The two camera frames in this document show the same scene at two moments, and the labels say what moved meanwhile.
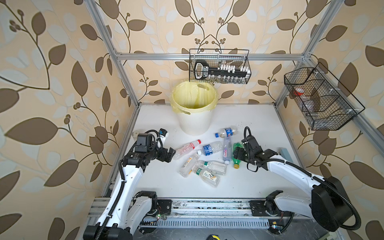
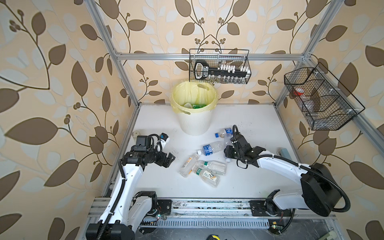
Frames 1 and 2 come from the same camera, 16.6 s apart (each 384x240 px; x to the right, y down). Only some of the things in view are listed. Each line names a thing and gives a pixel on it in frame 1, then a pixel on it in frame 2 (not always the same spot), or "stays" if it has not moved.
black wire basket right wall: (327, 104) stays
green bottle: (236, 161) -> (198, 106)
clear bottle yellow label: (186, 167) stays
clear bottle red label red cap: (185, 149) -> (188, 105)
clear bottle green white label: (209, 177) stays
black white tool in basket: (203, 70) stays
